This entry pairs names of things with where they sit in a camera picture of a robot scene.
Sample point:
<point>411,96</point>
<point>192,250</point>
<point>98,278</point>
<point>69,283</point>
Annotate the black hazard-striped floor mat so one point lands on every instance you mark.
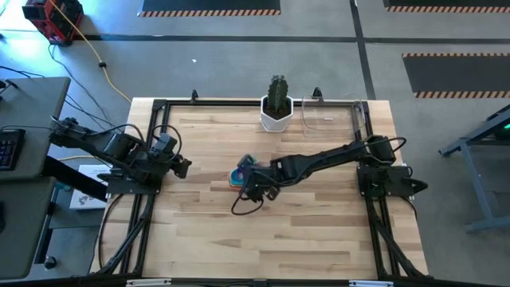
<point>207,5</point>
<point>446,4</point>
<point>458,73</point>

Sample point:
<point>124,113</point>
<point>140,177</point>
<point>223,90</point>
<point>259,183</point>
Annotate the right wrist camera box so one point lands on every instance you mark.
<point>247,161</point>

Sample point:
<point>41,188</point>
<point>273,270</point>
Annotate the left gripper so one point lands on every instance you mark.
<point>165,165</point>

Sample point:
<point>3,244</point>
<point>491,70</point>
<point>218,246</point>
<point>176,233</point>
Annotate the black keyboard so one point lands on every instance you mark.
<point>10,149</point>

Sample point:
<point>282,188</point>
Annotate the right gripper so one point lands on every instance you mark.
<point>261,181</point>

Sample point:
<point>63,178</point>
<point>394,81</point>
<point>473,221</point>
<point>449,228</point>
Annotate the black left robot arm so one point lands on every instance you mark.
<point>119,147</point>

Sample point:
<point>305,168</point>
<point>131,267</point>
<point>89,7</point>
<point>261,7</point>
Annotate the white hexagonal plant pot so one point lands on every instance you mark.
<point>276,123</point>

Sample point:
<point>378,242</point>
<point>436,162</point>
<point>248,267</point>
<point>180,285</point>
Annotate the grey table stand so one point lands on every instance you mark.
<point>470,171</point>

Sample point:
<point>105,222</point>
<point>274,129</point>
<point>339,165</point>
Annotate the black caster wheel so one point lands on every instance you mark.
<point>50,262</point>

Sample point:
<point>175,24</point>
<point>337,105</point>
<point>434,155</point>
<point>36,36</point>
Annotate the black aluminium table frame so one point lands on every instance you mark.
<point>259,103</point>

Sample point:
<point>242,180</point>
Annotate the green cactus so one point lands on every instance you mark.
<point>277,93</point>

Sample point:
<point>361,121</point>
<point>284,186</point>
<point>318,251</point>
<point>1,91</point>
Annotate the black frame clamp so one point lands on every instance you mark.
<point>317,93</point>
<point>194,96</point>

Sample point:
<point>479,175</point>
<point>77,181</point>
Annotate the silver frame bracket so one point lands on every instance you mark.
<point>147,282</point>
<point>370,283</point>

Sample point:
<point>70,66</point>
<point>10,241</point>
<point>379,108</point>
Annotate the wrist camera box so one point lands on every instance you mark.
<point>165,143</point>
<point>247,161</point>

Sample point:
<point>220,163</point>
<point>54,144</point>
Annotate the red equipment box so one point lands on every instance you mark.
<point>56,18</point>

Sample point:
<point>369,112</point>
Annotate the white paper sheet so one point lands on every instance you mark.
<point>85,199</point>

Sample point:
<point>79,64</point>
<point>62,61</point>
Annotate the grey desk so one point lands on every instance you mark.
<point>32,103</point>

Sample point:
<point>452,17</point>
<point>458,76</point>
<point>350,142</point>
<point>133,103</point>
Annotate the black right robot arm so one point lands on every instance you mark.
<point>326,155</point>

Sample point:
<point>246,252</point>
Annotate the orange-red measuring cup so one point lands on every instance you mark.
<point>233,185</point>

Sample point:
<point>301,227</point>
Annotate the clear plastic basket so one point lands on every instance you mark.
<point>338,127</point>

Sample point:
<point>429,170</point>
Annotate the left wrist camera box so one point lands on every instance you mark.
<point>165,143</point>

